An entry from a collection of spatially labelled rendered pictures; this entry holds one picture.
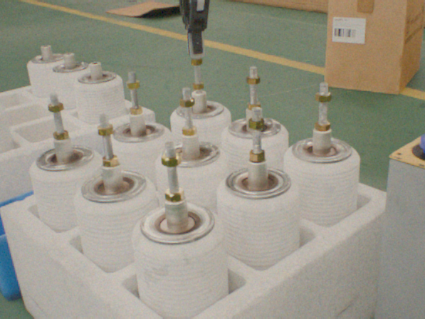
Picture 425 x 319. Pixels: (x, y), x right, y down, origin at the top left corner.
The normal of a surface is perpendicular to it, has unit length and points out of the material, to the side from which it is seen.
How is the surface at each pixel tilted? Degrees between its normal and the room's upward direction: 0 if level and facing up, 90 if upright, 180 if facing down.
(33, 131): 90
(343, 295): 90
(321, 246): 0
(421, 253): 90
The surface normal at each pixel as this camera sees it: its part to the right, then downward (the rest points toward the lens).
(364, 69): -0.51, 0.37
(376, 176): -0.05, -0.91
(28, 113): 0.63, 0.29
